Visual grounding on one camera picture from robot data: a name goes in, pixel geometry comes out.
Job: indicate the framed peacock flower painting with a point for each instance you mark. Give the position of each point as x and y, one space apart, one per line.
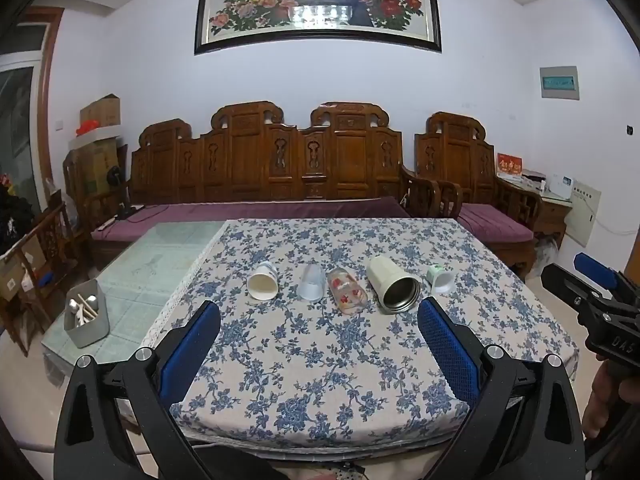
320 5

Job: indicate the white paper cup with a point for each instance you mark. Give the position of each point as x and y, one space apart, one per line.
262 285

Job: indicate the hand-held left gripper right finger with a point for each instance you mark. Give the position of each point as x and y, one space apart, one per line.
447 355

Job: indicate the large cardboard box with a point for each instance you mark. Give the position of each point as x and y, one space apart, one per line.
97 165

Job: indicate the cream steel-lined tumbler cup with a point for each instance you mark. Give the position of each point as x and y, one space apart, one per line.
392 285

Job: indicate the person's right hand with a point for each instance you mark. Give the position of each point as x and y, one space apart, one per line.
597 400

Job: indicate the beige metal panel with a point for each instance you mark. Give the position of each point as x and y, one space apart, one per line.
585 215

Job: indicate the long purple seat cushion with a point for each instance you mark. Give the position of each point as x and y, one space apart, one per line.
250 210

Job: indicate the small black fan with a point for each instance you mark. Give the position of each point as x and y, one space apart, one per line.
118 180

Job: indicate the metal spoon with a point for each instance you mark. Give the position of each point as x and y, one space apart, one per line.
76 306

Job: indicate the grey utensil holder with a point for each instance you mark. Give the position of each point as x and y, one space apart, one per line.
90 325

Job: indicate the short purple seat cushion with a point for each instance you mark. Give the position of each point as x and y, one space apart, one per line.
492 222

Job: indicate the carved wooden armchair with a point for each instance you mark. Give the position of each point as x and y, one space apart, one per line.
460 160

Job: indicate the dark wooden chair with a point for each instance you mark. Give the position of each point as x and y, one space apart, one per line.
40 260

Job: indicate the wooden door frame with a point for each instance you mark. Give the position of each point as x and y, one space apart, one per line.
47 95

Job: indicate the carved wooden sofa bench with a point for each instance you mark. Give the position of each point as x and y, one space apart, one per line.
300 160

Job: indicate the wall electrical panel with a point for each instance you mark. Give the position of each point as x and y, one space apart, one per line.
560 82

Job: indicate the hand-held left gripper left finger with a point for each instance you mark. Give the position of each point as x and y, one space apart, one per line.
192 345

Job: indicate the small cardboard box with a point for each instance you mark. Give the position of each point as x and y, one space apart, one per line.
102 112

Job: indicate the small white green cup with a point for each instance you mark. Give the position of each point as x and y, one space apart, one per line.
440 278

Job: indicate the red print glass cup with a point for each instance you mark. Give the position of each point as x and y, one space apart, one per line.
346 292

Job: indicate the white blue box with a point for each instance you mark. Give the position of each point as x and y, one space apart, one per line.
562 185

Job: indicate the wooden side table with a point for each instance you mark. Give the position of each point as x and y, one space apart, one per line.
552 210

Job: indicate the red gift box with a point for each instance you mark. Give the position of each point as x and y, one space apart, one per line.
509 165

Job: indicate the blue floral tablecloth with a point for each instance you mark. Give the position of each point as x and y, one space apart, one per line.
310 370

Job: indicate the clear plastic cup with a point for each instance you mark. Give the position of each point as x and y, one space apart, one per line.
311 282

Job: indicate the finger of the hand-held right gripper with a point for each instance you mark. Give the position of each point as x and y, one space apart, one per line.
565 282
595 266

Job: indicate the wooden chopsticks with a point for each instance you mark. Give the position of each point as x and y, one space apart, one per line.
93 310

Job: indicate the red plastic object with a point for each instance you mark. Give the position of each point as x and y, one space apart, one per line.
86 127

